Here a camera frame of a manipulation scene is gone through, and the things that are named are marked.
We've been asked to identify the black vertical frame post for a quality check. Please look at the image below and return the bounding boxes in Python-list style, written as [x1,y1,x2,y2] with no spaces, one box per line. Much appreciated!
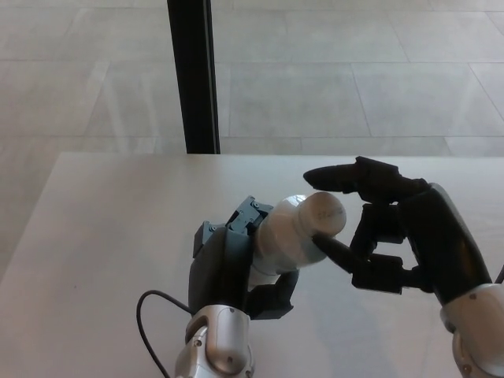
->
[167,0,221,154]

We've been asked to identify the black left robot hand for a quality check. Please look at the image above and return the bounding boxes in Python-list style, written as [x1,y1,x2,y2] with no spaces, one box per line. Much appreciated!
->
[187,195,299,321]

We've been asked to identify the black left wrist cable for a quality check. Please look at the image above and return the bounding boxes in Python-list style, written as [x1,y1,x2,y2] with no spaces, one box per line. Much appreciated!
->
[135,290,194,378]

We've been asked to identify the white screw bottle cap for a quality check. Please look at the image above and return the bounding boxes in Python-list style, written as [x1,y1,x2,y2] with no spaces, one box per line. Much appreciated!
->
[297,191,347,239]

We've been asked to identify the white plastic bottle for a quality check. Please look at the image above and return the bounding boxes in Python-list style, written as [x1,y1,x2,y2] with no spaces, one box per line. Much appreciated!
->
[250,193,328,284]

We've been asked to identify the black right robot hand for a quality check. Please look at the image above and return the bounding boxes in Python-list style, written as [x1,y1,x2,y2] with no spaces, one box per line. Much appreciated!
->
[302,156,493,308]

